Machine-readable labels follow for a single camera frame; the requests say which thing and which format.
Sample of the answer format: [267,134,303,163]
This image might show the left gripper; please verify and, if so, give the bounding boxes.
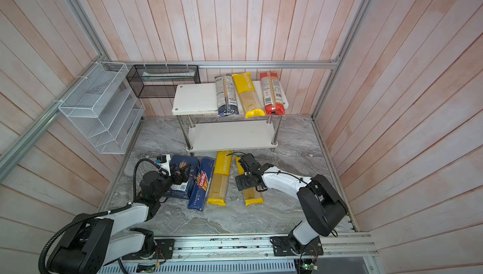
[154,163,192,200]

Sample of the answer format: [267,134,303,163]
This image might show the yellow pasta package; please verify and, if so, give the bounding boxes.
[232,72,265,119]
[235,156,264,206]
[207,151,233,206]

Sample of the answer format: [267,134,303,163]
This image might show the red spaghetti package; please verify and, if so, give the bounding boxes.
[260,72,286,115]

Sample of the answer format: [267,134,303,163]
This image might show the brown blue spaghetti package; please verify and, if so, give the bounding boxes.
[215,75,239,117]

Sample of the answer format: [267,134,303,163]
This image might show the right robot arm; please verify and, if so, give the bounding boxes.
[235,153,348,256]

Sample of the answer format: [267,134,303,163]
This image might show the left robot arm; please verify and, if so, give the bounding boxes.
[38,156,191,273]

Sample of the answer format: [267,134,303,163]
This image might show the blue Barilla pasta box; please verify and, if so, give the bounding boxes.
[167,155,199,200]

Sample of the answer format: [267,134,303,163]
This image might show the blue spaghetti bag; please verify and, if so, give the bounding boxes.
[187,158,216,211]

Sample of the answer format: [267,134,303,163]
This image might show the white two-tier shelf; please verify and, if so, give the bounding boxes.
[172,84,282,154]

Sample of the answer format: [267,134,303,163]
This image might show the black mesh basket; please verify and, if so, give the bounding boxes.
[127,64,201,99]

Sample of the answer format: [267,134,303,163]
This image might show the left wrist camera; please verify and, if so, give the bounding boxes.
[156,154,171,177]

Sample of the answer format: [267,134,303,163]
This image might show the white wire mesh rack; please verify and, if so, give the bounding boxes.
[59,62,145,154]

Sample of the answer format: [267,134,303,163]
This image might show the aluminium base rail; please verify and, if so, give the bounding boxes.
[99,232,385,273]

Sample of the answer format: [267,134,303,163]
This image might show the aluminium frame horizontal bar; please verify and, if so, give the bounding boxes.
[123,60,339,70]

